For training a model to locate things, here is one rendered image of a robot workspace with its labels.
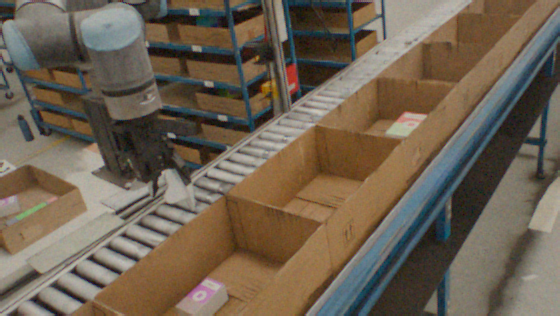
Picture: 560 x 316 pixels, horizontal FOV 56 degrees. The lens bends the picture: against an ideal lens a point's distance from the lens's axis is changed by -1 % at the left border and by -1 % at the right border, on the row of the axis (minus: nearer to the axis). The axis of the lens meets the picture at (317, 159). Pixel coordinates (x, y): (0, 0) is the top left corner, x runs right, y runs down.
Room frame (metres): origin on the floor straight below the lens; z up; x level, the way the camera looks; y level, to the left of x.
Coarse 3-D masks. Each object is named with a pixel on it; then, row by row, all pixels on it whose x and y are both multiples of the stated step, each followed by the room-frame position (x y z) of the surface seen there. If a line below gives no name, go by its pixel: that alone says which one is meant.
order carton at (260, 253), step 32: (192, 224) 0.99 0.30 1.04; (224, 224) 1.06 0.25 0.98; (256, 224) 1.03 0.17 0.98; (288, 224) 0.97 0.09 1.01; (320, 224) 0.92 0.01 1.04; (160, 256) 0.91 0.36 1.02; (192, 256) 0.97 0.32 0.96; (224, 256) 1.04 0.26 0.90; (256, 256) 1.03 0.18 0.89; (288, 256) 0.98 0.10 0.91; (320, 256) 0.88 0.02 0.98; (128, 288) 0.83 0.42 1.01; (160, 288) 0.89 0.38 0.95; (192, 288) 0.95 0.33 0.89; (256, 288) 0.92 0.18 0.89; (288, 288) 0.79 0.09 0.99; (320, 288) 0.87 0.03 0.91
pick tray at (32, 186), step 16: (16, 176) 1.79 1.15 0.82; (32, 176) 1.82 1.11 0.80; (48, 176) 1.73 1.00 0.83; (0, 192) 1.74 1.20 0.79; (16, 192) 1.77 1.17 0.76; (32, 192) 1.76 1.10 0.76; (48, 192) 1.75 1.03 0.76; (64, 192) 1.68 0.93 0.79; (80, 192) 1.59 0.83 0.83; (48, 208) 1.50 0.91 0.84; (64, 208) 1.53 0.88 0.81; (80, 208) 1.57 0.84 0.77; (0, 224) 1.56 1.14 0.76; (16, 224) 1.41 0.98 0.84; (32, 224) 1.45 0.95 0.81; (48, 224) 1.48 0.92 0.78; (0, 240) 1.41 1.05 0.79; (16, 240) 1.40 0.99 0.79; (32, 240) 1.43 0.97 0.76
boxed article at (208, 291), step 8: (208, 280) 0.92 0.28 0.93; (200, 288) 0.90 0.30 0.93; (208, 288) 0.89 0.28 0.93; (216, 288) 0.89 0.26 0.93; (224, 288) 0.89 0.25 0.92; (192, 296) 0.87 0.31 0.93; (200, 296) 0.87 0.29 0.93; (208, 296) 0.87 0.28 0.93; (216, 296) 0.87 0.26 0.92; (224, 296) 0.89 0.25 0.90; (184, 304) 0.85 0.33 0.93; (192, 304) 0.85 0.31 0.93; (200, 304) 0.85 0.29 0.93; (208, 304) 0.85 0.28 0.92; (216, 304) 0.87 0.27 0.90; (184, 312) 0.83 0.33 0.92; (192, 312) 0.82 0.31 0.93; (200, 312) 0.83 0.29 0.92; (208, 312) 0.85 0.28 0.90
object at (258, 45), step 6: (252, 42) 2.19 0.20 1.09; (258, 42) 2.17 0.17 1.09; (246, 48) 2.14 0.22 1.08; (252, 48) 2.13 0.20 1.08; (258, 48) 2.15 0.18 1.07; (264, 48) 2.18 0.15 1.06; (246, 54) 2.14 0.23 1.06; (252, 54) 2.12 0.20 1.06; (258, 54) 2.15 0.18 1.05; (264, 54) 2.19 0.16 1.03; (258, 60) 2.18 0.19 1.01; (264, 60) 2.19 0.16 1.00
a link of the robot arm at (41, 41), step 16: (32, 0) 0.99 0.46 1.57; (48, 0) 1.00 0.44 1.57; (64, 0) 1.05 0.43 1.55; (16, 16) 0.97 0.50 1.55; (32, 16) 0.95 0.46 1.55; (48, 16) 0.96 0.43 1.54; (64, 16) 0.95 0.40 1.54; (16, 32) 0.92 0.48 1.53; (32, 32) 0.92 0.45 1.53; (48, 32) 0.92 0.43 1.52; (64, 32) 0.93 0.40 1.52; (16, 48) 0.90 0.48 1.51; (32, 48) 0.91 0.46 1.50; (48, 48) 0.91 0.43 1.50; (64, 48) 0.92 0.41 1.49; (16, 64) 0.91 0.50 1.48; (32, 64) 0.92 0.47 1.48; (48, 64) 0.93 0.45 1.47; (64, 64) 0.94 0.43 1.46
